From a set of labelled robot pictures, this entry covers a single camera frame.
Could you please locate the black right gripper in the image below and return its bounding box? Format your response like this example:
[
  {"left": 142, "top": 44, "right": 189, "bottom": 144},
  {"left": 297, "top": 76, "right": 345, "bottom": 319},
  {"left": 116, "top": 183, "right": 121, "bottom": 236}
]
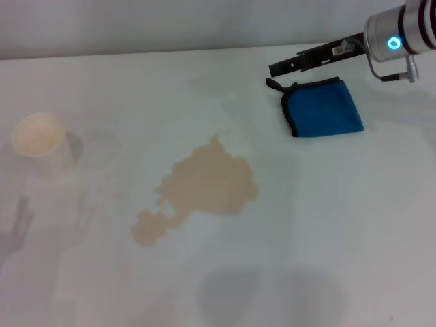
[{"left": 268, "top": 31, "right": 369, "bottom": 79}]

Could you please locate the blue rag with black trim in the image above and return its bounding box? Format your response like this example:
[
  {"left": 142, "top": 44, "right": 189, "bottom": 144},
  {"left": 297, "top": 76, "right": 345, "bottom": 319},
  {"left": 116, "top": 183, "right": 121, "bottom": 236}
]
[{"left": 265, "top": 76, "right": 365, "bottom": 138}]

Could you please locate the white paper cup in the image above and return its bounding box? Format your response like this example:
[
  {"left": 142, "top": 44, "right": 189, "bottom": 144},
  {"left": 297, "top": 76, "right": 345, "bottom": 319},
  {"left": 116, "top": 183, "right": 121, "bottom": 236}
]
[{"left": 11, "top": 112, "right": 84, "bottom": 179}]

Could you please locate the brown liquid stain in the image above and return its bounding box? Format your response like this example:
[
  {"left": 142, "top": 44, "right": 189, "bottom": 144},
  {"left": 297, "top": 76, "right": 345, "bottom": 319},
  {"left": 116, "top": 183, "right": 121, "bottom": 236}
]
[{"left": 131, "top": 134, "right": 262, "bottom": 247}]

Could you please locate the grey connector with black cable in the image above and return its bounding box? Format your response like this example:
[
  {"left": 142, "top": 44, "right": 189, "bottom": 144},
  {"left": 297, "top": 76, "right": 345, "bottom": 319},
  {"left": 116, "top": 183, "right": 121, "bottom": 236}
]
[{"left": 365, "top": 52, "right": 420, "bottom": 84}]

